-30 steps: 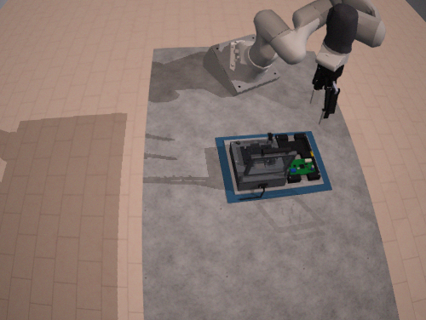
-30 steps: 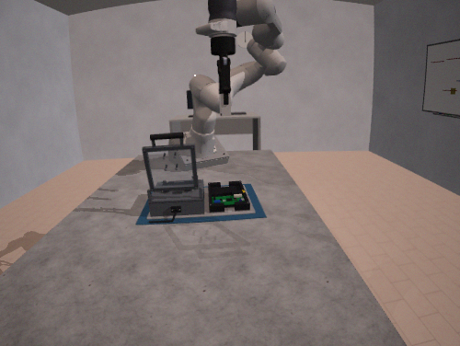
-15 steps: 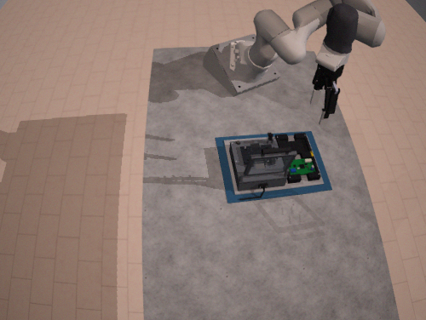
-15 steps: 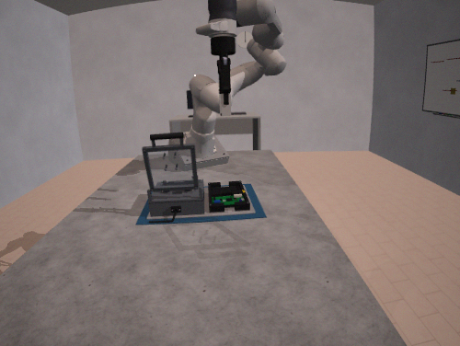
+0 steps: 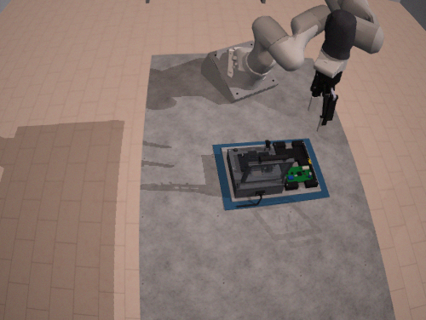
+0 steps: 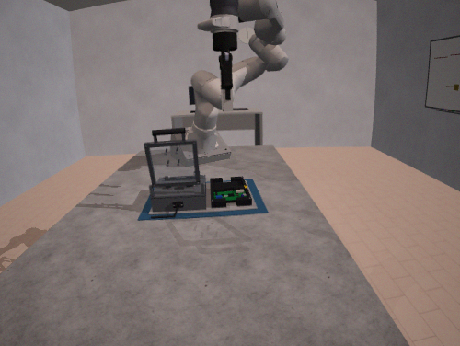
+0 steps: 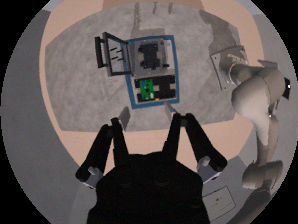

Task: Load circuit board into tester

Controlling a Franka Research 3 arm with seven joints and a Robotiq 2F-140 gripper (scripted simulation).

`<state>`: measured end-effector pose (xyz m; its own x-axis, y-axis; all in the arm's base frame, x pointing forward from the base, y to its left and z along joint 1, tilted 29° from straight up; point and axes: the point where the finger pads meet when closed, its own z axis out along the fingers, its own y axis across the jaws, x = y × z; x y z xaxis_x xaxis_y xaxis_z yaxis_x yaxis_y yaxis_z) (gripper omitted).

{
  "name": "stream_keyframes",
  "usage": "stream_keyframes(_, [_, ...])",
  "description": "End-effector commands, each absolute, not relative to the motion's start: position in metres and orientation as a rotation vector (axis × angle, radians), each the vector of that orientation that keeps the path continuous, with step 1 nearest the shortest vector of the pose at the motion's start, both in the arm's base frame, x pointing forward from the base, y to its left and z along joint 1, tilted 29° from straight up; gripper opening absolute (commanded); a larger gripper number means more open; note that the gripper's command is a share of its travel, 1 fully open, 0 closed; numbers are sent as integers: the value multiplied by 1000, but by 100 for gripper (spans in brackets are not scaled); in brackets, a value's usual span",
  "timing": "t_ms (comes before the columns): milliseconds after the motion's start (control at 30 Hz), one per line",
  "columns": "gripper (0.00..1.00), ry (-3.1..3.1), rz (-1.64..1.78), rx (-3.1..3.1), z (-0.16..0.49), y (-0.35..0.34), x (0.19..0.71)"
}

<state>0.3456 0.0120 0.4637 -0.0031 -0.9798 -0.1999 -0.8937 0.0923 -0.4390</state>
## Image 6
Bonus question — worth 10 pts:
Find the green circuit board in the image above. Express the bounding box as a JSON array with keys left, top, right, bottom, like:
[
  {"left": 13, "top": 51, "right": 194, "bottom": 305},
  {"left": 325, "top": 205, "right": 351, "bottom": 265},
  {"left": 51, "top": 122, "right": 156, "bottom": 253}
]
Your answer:
[{"left": 213, "top": 190, "right": 247, "bottom": 201}]

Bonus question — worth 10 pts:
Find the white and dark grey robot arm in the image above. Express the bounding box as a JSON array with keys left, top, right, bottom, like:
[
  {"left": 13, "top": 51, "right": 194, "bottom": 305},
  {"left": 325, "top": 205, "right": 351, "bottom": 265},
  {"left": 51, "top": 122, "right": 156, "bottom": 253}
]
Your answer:
[{"left": 185, "top": 0, "right": 289, "bottom": 154}]

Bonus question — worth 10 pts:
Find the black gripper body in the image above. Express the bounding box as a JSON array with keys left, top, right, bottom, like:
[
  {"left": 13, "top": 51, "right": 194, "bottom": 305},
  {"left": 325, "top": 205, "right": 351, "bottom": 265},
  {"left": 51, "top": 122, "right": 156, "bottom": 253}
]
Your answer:
[{"left": 213, "top": 32, "right": 237, "bottom": 61}]

